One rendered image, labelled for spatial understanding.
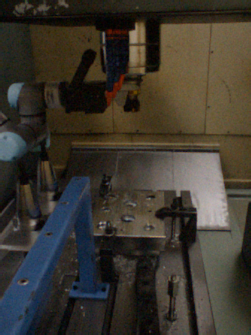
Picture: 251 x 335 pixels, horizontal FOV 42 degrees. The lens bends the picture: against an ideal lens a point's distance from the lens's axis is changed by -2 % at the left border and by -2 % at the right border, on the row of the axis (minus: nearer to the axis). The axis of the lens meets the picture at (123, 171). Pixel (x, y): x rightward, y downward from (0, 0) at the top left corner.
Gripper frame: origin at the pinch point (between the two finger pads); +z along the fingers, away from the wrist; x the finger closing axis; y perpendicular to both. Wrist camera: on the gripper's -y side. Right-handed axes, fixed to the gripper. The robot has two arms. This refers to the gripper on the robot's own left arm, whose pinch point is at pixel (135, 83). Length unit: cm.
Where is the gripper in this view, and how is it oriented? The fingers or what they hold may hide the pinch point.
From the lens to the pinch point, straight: 91.5
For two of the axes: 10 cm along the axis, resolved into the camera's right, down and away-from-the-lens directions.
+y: 0.5, 9.2, 3.8
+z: 9.9, -0.1, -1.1
